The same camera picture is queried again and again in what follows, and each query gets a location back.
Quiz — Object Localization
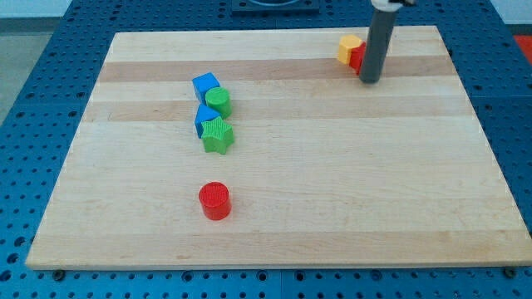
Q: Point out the green star block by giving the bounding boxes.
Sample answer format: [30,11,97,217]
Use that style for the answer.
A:
[201,116,234,154]

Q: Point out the red star block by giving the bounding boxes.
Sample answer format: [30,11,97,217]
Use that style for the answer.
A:
[349,42,366,76]

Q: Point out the red cylinder block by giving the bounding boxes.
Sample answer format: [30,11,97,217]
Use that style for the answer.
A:
[199,182,232,221]

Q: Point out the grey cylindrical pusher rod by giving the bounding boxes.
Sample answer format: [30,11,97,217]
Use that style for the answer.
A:
[359,9,397,84]

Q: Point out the blue cube block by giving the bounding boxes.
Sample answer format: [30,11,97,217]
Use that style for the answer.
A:
[192,72,220,104]

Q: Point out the yellow hexagon block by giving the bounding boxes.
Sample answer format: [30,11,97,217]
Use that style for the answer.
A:
[337,35,364,65]

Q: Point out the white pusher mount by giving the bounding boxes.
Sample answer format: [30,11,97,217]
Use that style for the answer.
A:
[371,0,416,12]

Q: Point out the green cylinder block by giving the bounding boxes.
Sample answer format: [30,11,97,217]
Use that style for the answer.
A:
[205,87,232,119]

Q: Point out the blue triangle block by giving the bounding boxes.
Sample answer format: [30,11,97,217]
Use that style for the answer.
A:
[195,104,220,138]

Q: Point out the wooden board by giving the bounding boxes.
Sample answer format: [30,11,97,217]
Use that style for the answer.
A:
[26,26,531,271]

